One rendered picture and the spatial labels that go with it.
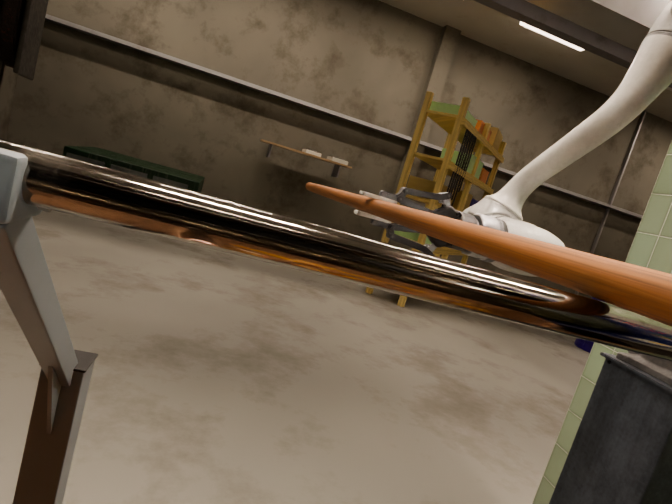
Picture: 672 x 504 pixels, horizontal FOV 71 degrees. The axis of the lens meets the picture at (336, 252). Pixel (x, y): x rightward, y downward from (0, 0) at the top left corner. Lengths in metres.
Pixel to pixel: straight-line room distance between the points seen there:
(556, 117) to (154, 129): 7.74
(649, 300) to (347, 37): 8.90
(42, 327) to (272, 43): 8.57
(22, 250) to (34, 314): 0.08
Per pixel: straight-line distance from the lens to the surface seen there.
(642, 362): 1.26
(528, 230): 1.00
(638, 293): 0.35
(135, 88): 8.84
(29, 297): 0.37
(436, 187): 5.70
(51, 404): 0.55
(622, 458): 1.26
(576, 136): 1.11
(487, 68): 10.08
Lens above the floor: 1.20
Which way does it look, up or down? 8 degrees down
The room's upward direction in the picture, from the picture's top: 16 degrees clockwise
